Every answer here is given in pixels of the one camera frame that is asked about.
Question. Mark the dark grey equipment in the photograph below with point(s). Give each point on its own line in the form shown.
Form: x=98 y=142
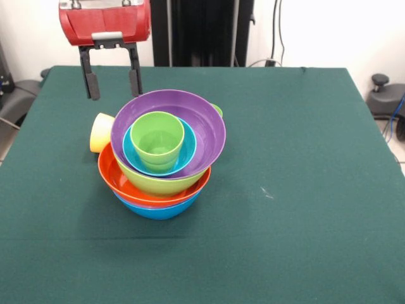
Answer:
x=4 y=73

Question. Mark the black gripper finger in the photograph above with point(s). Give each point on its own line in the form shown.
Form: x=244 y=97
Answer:
x=135 y=79
x=91 y=82

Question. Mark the large blue bowl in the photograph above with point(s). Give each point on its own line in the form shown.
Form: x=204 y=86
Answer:
x=158 y=213

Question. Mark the purple and green bowl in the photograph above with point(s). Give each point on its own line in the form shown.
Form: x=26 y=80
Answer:
x=205 y=126

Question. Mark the small cyan bowl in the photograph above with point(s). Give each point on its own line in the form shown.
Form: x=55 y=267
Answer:
x=190 y=149

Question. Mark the yellow plastic cup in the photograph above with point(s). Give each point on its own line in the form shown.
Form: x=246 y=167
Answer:
x=100 y=133

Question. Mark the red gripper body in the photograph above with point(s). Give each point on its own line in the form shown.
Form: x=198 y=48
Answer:
x=104 y=23

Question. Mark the grey pedestal foot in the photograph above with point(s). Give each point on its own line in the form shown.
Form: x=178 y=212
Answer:
x=386 y=101
x=19 y=95

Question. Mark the green plastic cup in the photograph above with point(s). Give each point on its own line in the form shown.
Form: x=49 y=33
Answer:
x=218 y=110
x=158 y=136

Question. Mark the dark green tablecloth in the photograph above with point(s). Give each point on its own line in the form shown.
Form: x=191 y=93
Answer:
x=253 y=237

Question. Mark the orange-red bowl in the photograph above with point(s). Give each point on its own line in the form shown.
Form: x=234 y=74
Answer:
x=117 y=177

